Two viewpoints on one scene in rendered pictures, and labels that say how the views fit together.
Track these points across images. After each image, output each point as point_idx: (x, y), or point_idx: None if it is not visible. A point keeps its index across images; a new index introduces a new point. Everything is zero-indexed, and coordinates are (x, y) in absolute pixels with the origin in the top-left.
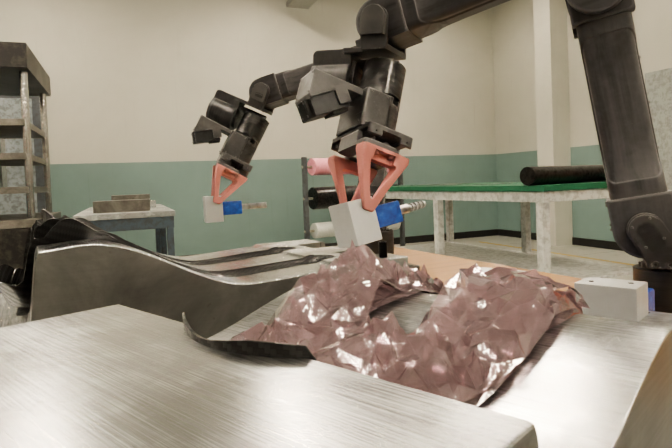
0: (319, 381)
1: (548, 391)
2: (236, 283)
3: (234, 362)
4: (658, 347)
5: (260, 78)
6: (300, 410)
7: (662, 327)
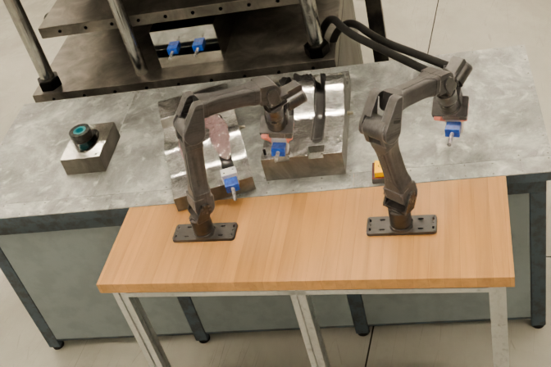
0: None
1: (173, 138)
2: None
3: None
4: (164, 146)
5: (427, 67)
6: (175, 109)
7: (166, 150)
